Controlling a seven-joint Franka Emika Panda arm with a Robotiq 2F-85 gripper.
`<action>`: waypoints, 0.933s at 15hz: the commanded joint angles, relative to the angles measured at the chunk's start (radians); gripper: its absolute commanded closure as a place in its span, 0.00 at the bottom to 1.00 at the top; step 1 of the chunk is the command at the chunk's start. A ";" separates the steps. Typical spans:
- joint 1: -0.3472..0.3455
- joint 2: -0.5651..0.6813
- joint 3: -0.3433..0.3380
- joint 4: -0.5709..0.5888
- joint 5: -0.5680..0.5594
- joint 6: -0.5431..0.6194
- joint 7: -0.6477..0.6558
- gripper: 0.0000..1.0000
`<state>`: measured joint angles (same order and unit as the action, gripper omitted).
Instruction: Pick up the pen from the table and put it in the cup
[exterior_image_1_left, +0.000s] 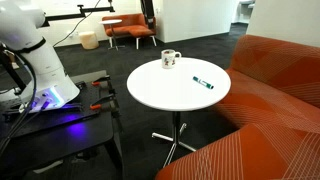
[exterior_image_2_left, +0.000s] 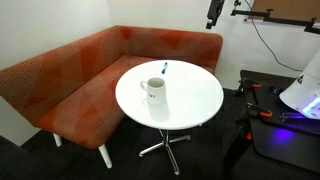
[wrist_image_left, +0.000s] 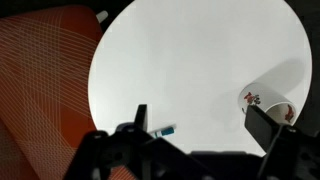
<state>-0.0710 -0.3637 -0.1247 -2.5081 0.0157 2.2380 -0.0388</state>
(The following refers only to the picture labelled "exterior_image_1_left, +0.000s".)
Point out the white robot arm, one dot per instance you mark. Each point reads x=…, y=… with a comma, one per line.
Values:
x=19, y=23

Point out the green marker pen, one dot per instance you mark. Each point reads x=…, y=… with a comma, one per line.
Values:
x=202, y=82

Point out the large orange sofa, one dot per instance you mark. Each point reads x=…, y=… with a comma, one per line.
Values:
x=274, y=100

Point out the round white table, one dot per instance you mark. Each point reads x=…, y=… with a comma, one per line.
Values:
x=174, y=90

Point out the orange-handled clamp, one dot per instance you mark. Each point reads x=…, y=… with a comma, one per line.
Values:
x=104, y=81
x=108, y=103

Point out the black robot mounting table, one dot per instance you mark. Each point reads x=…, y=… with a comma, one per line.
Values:
x=34, y=151

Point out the cream cylindrical stool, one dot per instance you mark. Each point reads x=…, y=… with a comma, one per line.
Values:
x=89, y=40

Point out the small round side table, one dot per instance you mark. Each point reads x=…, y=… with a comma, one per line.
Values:
x=112, y=39

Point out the lower orange-handled clamp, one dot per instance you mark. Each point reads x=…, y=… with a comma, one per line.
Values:
x=108, y=103

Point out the black overhead camera boom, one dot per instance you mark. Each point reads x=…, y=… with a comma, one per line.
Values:
x=81, y=14

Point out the orange background armchair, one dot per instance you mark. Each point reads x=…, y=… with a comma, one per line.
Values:
x=132, y=25

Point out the white cartoon mug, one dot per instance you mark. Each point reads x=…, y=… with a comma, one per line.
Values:
x=169, y=58

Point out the upper orange-handled clamp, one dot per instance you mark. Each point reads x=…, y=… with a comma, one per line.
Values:
x=104, y=81

